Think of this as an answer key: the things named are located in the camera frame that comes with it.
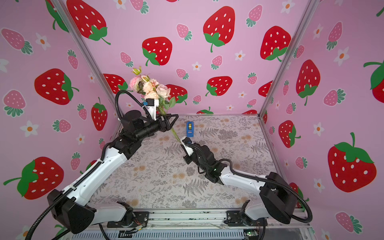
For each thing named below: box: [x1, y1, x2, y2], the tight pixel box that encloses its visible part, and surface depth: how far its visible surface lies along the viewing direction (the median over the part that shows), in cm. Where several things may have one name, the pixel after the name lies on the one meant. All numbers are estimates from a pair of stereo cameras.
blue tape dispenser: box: [186, 121, 194, 137], surface depth 110 cm
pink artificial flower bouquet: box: [130, 66, 182, 143], surface depth 62 cm
